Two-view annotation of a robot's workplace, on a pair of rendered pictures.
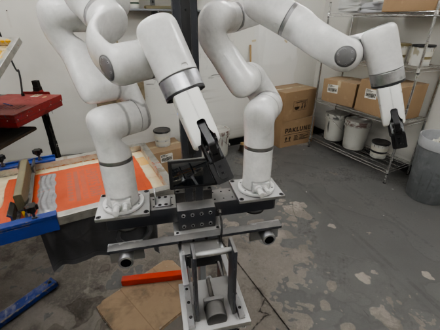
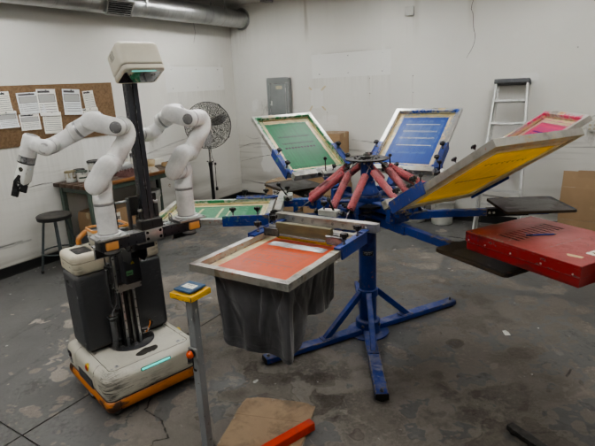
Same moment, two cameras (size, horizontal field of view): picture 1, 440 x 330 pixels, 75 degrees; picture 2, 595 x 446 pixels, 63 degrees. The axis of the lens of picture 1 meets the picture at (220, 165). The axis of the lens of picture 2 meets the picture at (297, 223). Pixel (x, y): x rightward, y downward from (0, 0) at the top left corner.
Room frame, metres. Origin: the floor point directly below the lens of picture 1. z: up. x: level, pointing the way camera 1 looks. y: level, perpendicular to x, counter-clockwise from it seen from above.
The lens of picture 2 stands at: (3.32, -0.44, 1.81)
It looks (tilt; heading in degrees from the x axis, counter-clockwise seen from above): 16 degrees down; 151
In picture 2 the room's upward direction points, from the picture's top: 3 degrees counter-clockwise
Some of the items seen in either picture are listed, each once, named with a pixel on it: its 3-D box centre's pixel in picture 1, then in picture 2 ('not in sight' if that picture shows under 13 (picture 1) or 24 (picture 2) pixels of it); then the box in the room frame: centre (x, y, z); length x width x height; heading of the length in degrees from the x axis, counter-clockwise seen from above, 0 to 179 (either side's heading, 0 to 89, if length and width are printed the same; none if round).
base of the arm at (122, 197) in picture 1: (119, 184); (183, 202); (0.73, 0.30, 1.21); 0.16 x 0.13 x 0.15; 13
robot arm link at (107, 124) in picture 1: (114, 132); (181, 174); (0.76, 0.30, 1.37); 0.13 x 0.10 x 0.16; 136
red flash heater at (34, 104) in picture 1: (14, 108); (554, 248); (2.10, 1.55, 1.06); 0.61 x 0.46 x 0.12; 178
